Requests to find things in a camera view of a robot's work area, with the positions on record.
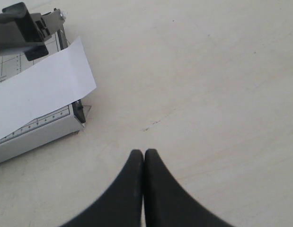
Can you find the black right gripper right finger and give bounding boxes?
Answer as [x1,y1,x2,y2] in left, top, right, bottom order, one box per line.
[144,149,231,227]

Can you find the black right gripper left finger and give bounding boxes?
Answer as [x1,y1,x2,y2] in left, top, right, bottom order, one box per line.
[63,149,144,227]

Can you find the white paper sheet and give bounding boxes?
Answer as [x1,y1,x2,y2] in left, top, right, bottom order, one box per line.
[0,37,96,139]

